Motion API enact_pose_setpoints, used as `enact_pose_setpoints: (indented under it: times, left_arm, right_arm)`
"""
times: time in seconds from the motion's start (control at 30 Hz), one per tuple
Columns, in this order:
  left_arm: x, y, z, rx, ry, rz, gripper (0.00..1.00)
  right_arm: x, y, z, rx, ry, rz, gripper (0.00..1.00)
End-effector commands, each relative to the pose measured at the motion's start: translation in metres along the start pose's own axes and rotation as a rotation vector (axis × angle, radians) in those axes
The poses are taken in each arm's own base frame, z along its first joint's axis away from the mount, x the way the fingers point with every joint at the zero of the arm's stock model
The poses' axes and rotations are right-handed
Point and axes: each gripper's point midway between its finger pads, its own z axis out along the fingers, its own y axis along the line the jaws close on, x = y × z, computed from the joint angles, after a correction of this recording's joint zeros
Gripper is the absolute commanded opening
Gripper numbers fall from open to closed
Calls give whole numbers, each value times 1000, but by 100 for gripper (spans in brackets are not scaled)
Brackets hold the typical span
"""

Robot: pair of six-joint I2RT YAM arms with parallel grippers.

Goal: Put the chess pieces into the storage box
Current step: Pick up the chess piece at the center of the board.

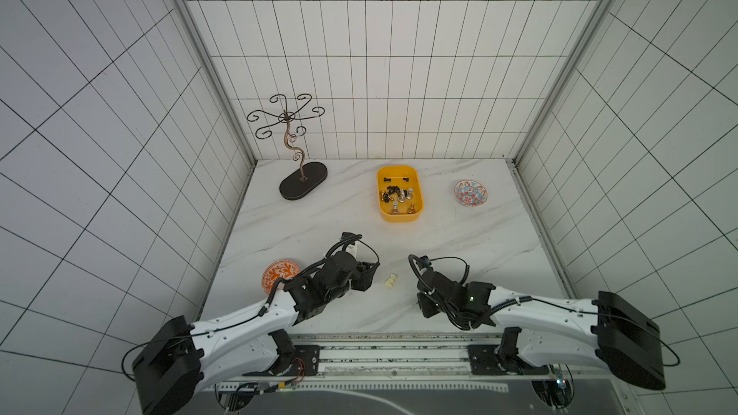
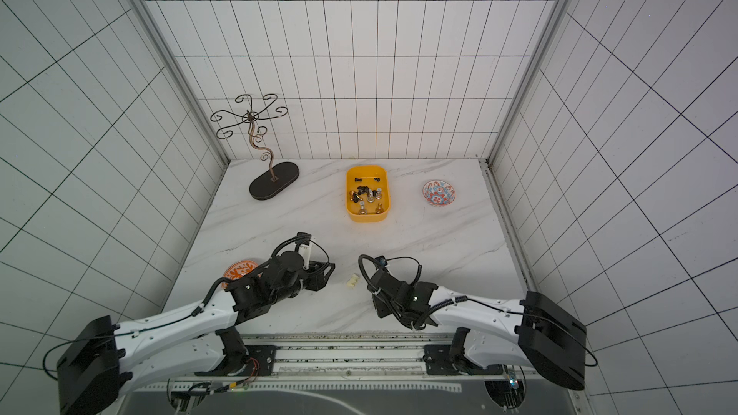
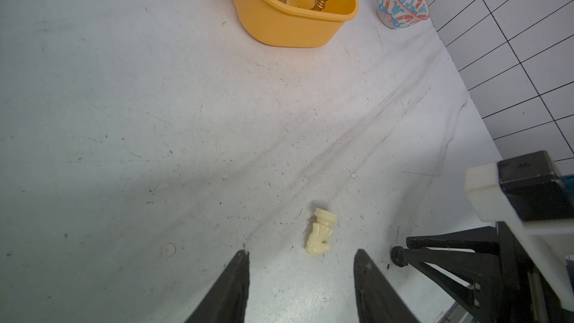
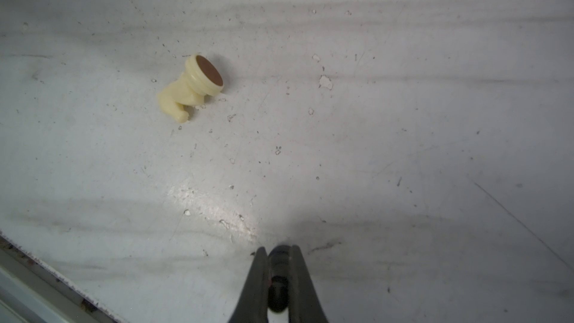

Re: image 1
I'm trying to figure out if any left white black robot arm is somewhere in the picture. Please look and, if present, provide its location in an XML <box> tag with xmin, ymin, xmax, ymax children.
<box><xmin>132</xmin><ymin>244</ymin><xmax>380</xmax><ymax>414</ymax></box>

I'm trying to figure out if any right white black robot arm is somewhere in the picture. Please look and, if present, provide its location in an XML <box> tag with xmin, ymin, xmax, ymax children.
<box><xmin>417</xmin><ymin>269</ymin><xmax>666</xmax><ymax>391</ymax></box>

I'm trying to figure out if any yellow plastic storage box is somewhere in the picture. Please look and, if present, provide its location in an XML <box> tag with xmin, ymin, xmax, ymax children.
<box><xmin>377</xmin><ymin>164</ymin><xmax>424</xmax><ymax>223</ymax></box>

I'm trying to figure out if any orange white patterned plate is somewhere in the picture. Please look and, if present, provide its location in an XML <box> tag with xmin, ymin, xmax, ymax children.
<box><xmin>261</xmin><ymin>259</ymin><xmax>301</xmax><ymax>294</ymax></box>

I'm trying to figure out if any dark metal jewelry stand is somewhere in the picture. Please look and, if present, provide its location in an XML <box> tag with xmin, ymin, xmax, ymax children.
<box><xmin>246</xmin><ymin>92</ymin><xmax>329</xmax><ymax>201</ymax></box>

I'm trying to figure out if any red blue patterned bowl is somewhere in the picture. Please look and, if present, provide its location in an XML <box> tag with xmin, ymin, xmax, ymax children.
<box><xmin>454</xmin><ymin>180</ymin><xmax>488</xmax><ymax>207</ymax></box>

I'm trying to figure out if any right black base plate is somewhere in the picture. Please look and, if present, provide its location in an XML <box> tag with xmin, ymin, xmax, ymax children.
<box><xmin>466</xmin><ymin>345</ymin><xmax>550</xmax><ymax>377</ymax></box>

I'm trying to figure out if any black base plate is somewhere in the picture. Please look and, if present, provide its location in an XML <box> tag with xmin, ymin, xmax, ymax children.
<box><xmin>466</xmin><ymin>345</ymin><xmax>550</xmax><ymax>377</ymax></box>
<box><xmin>245</xmin><ymin>345</ymin><xmax>321</xmax><ymax>378</ymax></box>

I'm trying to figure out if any aluminium mounting rail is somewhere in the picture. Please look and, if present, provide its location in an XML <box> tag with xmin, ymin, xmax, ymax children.
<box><xmin>202</xmin><ymin>334</ymin><xmax>610</xmax><ymax>391</ymax></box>

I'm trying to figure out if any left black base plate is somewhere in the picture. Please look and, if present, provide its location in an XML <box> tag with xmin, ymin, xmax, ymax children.
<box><xmin>245</xmin><ymin>345</ymin><xmax>321</xmax><ymax>378</ymax></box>

